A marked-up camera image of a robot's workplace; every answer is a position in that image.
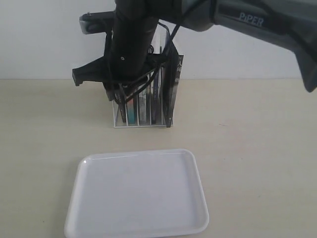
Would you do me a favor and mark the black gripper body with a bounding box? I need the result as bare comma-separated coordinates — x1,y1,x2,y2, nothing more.
106,0,159,83

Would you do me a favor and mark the red and teal book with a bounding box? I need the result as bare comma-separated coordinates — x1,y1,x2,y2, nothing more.
127,99,136,125

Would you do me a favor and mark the blue moon book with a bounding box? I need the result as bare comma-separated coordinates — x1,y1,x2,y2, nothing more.
150,32,165,124

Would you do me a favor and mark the black leftmost book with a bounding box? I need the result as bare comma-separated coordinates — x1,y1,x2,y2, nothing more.
114,90,126,123

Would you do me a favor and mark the black book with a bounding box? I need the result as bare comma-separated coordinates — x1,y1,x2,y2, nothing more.
163,43,184,127
114,90,126,123

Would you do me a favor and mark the grey white book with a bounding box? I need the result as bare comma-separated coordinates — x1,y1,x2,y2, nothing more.
139,88,148,125

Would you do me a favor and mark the black rightmost book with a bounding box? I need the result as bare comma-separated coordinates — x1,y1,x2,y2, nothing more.
163,43,184,127

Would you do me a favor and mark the white plastic tray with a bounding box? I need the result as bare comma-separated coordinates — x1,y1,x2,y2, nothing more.
64,149,210,238

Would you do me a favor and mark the white wire book rack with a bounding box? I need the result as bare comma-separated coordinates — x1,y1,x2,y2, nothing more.
111,24,180,129

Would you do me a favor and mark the black cable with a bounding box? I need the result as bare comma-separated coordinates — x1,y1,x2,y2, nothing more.
105,0,213,105

